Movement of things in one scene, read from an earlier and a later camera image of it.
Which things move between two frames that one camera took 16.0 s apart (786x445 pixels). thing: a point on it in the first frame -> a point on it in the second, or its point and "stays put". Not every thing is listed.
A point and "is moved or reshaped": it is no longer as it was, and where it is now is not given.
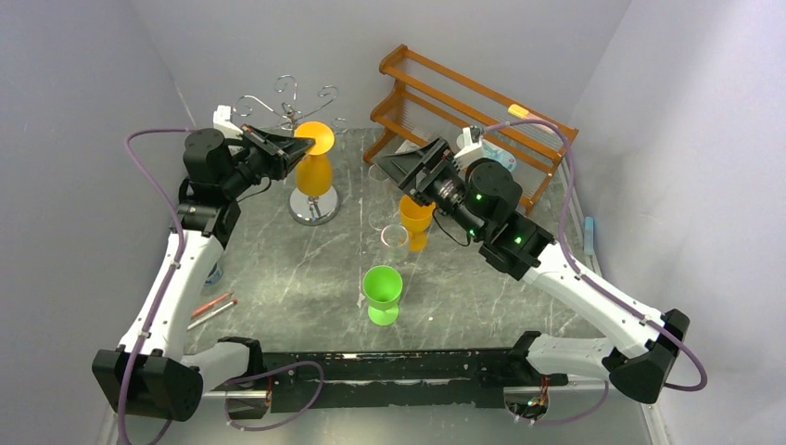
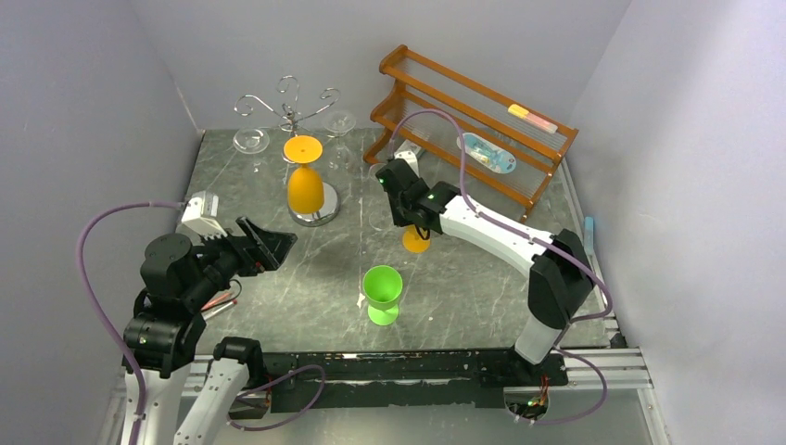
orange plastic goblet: (313, 169) is moved or reshaped
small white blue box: (407, 146) stays put
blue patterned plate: (503, 157) stays put
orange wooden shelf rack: (422, 100) stays put
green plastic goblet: (383, 286) stays put
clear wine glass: (395, 240) -> (338, 124)
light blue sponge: (589, 235) stays put
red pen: (213, 303) stays put
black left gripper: (291, 150) -> (268, 248)
